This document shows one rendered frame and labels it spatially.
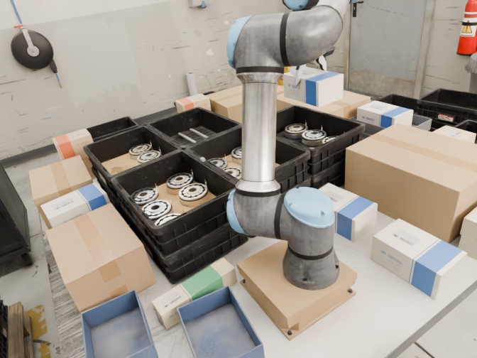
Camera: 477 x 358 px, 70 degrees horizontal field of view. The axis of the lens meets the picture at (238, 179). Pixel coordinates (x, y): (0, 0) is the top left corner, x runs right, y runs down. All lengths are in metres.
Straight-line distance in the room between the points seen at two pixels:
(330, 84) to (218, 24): 3.66
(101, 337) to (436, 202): 1.03
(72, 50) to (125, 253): 3.47
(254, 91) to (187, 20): 3.86
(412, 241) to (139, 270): 0.79
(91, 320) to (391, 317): 0.79
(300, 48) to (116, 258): 0.72
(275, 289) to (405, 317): 0.33
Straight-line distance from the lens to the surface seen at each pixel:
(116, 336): 1.06
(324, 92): 1.28
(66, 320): 1.18
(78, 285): 1.04
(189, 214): 0.98
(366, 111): 1.66
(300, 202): 0.82
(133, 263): 1.06
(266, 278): 0.96
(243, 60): 0.83
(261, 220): 0.84
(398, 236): 1.09
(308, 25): 0.80
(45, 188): 1.56
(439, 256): 1.06
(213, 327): 0.98
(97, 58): 4.36
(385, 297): 1.05
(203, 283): 1.01
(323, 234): 0.84
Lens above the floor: 1.49
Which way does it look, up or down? 31 degrees down
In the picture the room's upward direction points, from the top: 9 degrees counter-clockwise
